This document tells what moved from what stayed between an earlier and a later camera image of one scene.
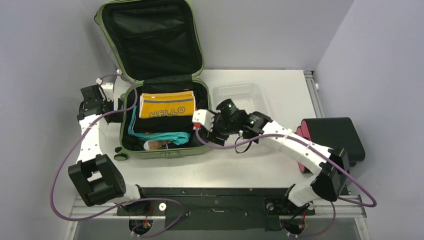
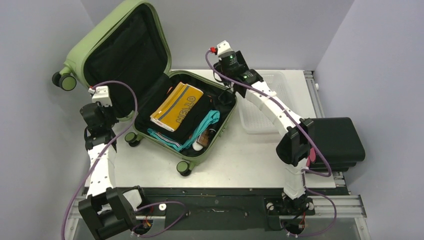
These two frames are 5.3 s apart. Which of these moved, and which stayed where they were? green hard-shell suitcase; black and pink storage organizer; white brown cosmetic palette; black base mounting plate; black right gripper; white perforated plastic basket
Moved: green hard-shell suitcase; black right gripper; white perforated plastic basket; white brown cosmetic palette
Stayed: black base mounting plate; black and pink storage organizer
